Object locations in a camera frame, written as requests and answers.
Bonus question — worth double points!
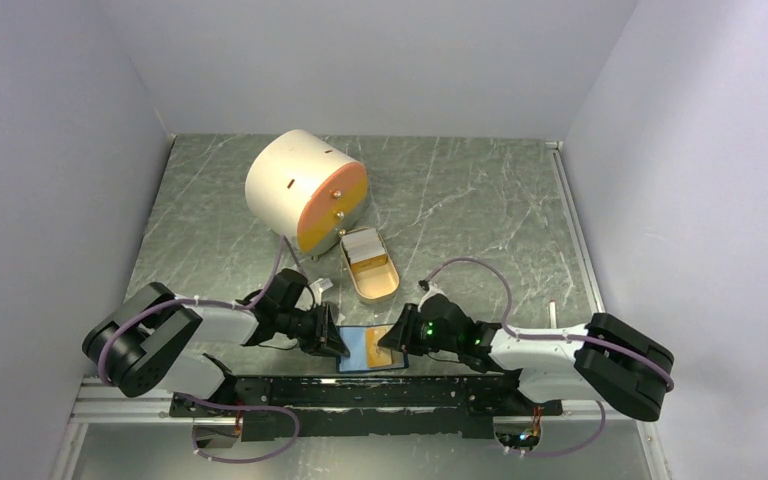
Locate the stack of white cards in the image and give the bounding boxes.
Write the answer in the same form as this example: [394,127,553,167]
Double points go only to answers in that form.
[341,228,386,264]

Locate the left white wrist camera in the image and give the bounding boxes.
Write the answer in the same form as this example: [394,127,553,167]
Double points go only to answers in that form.
[310,278,333,295]

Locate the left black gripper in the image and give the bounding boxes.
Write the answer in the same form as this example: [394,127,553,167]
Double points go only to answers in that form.
[277,301,349,359]

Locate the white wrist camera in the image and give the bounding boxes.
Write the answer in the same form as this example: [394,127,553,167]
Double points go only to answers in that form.
[310,278,333,295]
[418,280,446,309]

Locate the black base frame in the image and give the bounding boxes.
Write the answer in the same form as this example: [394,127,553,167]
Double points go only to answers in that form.
[169,375,563,441]

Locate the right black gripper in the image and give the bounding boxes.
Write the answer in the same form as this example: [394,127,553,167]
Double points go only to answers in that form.
[378,303,460,356]

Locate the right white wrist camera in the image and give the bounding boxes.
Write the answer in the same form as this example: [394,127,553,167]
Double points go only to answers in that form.
[418,280,446,309]

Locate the tan oval card tray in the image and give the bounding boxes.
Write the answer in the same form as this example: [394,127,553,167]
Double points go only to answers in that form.
[340,227,400,304]

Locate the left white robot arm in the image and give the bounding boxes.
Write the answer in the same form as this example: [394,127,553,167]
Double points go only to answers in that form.
[81,268,350,416]

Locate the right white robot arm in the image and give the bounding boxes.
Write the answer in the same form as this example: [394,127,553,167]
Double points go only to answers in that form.
[378,293,674,422]

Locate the blue leather card holder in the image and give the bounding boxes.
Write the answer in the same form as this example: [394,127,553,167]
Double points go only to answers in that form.
[337,326,409,374]

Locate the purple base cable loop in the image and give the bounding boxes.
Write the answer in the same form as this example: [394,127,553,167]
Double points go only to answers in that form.
[178,397,301,465]

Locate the round white drawer cabinet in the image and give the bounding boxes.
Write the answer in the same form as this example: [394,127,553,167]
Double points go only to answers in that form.
[245,129,369,256]

